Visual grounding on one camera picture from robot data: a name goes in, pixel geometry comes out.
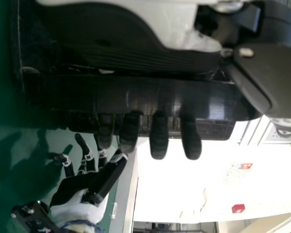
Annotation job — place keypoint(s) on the small red wall box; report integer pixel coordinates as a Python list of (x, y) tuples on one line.
[(238, 208)]

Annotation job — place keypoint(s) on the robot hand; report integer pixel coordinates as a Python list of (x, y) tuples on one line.
[(111, 29), (72, 187)]

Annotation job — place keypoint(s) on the white wall notice sheet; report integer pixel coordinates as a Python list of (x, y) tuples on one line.
[(240, 171)]

